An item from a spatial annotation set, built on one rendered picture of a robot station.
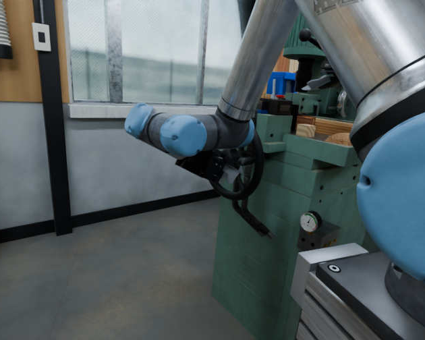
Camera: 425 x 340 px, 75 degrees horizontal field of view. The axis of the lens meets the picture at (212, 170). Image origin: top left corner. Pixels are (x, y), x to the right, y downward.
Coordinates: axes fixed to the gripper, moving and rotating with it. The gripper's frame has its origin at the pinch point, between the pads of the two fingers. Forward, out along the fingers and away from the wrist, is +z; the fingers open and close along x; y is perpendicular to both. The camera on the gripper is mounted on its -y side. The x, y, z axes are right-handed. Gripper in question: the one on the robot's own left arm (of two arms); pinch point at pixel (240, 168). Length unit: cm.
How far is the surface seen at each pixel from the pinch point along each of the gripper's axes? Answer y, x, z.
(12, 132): 28, -138, -43
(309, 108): -35.8, -8.7, 28.4
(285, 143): -16.0, -3.0, 16.9
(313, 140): -18.7, 6.8, 17.1
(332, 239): 6.8, 16.0, 35.6
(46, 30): -30, -124, -51
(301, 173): -8.5, 4.0, 22.5
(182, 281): 61, -55, 50
